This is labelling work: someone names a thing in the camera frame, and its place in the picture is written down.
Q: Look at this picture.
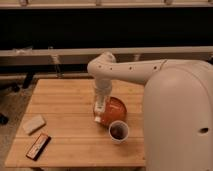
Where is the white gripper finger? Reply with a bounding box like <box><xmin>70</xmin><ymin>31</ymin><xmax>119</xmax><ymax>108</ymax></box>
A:
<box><xmin>94</xmin><ymin>116</ymin><xmax>101</xmax><ymax>123</ymax></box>

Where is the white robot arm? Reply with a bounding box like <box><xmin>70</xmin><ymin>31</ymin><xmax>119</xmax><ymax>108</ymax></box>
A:
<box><xmin>87</xmin><ymin>52</ymin><xmax>213</xmax><ymax>171</ymax></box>

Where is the orange ceramic bowl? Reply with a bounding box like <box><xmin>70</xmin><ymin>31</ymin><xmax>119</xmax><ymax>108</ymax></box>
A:
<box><xmin>100</xmin><ymin>97</ymin><xmax>127</xmax><ymax>127</ymax></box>

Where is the white cup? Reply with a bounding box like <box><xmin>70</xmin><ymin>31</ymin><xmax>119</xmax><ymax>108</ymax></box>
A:
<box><xmin>108</xmin><ymin>120</ymin><xmax>129</xmax><ymax>144</ymax></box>

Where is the wooden table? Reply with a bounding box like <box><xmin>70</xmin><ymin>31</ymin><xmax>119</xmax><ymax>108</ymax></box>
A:
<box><xmin>5</xmin><ymin>79</ymin><xmax>145</xmax><ymax>168</ymax></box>

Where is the beige sponge block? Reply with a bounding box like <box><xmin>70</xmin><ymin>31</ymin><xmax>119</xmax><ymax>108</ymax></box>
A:
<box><xmin>23</xmin><ymin>115</ymin><xmax>46</xmax><ymax>135</ymax></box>

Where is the dark object at left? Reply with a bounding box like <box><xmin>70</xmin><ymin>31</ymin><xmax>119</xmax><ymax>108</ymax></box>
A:
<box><xmin>0</xmin><ymin>113</ymin><xmax>9</xmax><ymax>125</ymax></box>

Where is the long metal rail shelf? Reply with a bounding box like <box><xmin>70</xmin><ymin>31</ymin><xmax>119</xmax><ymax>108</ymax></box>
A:
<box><xmin>0</xmin><ymin>46</ymin><xmax>213</xmax><ymax>67</ymax></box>

